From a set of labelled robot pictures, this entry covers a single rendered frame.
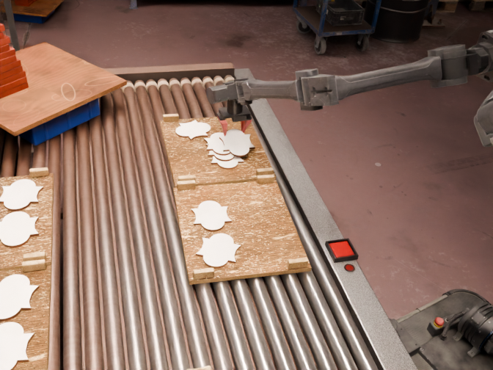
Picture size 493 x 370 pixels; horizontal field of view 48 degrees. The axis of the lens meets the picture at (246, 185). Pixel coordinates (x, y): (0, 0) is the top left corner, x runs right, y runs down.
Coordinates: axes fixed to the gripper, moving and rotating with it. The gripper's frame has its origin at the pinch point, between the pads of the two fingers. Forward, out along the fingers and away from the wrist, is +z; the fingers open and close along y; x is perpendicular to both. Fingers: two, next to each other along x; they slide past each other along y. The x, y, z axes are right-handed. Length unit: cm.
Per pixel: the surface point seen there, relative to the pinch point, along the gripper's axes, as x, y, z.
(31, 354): -73, -72, 5
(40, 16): 356, -66, 83
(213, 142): -1.4, -7.9, 2.2
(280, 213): -40.4, 2.9, 5.9
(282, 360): -89, -16, 9
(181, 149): 0.9, -19.2, 4.6
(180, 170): -11.4, -22.7, 4.8
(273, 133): 6.8, 18.6, 7.3
